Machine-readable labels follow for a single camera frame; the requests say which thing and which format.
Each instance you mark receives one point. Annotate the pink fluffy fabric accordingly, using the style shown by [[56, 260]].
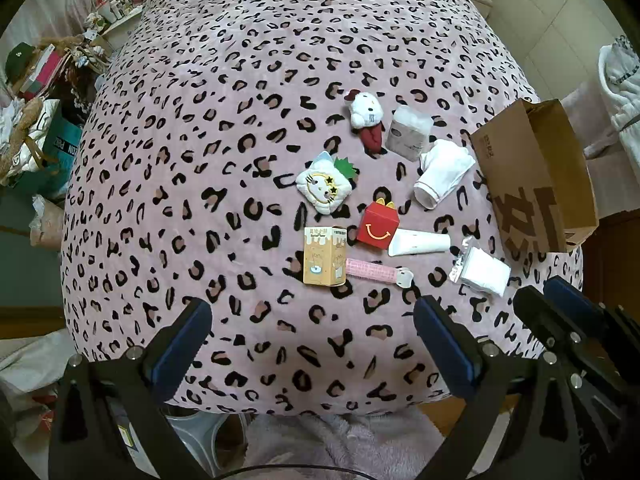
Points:
[[340, 440]]

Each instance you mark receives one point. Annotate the white packet with silver foil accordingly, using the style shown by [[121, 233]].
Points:
[[485, 270]]

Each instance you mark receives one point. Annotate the white bathrobe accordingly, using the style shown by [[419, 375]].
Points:
[[622, 90]]

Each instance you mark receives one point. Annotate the white plastic-wrapped pack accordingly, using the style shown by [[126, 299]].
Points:
[[407, 135]]

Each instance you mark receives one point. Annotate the green cap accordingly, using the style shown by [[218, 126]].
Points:
[[20, 60]]

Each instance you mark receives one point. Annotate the white and red plush toy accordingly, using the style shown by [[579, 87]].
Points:
[[365, 110]]

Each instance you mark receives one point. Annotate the pink box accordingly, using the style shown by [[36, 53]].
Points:
[[42, 70]]

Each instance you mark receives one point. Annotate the brown paper bag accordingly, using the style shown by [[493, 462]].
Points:
[[505, 160]]

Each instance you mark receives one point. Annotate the small red cardboard box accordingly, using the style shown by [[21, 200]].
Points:
[[375, 227]]

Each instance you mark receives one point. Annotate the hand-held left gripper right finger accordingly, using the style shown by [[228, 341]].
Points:
[[445, 350]]

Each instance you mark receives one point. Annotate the beige bedside cabinet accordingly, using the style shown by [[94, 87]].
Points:
[[481, 5]]

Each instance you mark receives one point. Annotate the pale pink cloth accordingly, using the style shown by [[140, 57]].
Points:
[[585, 110]]

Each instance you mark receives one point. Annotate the yellow cartoon-print carton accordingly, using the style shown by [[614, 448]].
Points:
[[325, 255]]

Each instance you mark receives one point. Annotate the grey plastic stool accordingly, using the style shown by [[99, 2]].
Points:
[[200, 430]]

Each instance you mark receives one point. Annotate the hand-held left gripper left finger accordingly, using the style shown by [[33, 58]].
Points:
[[182, 345]]

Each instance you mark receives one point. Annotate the white tube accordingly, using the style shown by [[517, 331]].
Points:
[[420, 242]]

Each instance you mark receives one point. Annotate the white sock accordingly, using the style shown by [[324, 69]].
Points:
[[445, 170]]

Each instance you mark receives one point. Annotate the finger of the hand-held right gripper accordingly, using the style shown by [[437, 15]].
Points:
[[545, 315], [575, 297]]

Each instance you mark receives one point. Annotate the dried flower bunch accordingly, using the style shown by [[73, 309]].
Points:
[[85, 55]]

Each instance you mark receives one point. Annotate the square white cat plush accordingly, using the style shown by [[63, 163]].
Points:
[[325, 187]]

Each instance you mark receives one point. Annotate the pink leopard print blanket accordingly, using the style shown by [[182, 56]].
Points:
[[225, 110]]

